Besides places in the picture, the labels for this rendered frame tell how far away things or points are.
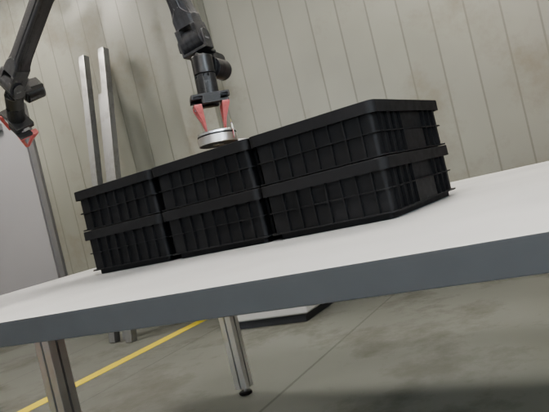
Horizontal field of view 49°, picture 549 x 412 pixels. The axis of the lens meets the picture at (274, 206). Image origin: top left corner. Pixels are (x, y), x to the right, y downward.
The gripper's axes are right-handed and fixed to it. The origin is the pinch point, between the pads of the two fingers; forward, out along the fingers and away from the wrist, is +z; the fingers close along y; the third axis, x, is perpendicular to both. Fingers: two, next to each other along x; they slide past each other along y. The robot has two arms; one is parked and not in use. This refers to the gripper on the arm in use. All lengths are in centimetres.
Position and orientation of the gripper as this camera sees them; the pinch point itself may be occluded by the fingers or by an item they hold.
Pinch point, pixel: (216, 128)
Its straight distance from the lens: 160.7
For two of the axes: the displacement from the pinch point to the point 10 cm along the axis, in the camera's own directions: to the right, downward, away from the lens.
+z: 2.0, 9.8, -0.4
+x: 1.8, -0.7, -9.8
